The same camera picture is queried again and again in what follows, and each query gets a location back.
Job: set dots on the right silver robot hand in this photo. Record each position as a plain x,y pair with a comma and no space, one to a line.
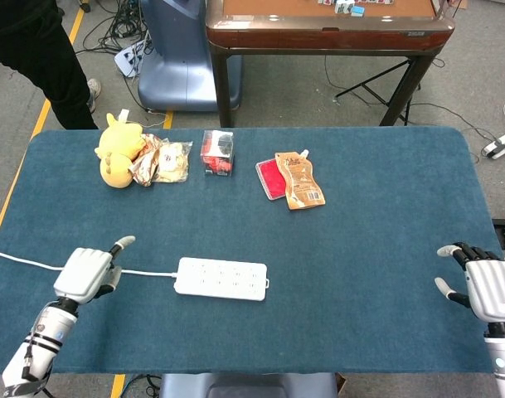
486,290

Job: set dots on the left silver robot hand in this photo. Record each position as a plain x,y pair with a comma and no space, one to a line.
88,273

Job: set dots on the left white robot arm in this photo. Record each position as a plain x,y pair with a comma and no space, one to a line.
38,344

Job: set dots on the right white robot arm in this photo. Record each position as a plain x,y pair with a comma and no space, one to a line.
503,356

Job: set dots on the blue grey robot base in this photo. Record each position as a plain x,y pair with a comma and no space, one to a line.
181,54

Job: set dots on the white floor power strip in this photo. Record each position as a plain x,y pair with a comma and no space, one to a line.
501,146

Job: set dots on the white power strip with plugs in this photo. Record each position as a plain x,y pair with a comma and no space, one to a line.
132,56

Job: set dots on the yellow plush toy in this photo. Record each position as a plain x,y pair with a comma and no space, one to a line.
116,153

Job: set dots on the crumpled gold foil wrapper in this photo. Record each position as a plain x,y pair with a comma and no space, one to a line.
146,161

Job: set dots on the clear bag of snacks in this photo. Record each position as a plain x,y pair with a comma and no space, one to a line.
173,161

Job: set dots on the blue table cloth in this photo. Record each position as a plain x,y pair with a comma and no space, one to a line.
252,331

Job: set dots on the clear box with red toy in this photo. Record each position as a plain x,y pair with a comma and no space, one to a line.
217,152

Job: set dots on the white sneaker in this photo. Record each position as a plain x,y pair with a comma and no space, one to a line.
93,92

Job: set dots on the grey robot chest base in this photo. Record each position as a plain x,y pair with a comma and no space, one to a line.
248,385

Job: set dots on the red ink pad case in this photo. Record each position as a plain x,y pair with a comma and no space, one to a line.
270,180

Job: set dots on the orange spouted drink pouch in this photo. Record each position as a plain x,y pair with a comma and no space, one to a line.
302,182

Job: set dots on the person in black trousers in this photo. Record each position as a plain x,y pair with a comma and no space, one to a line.
32,54

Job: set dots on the brown mahjong table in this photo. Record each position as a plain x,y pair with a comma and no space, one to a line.
326,29

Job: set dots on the mahjong tiles pile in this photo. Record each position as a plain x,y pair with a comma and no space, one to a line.
347,6

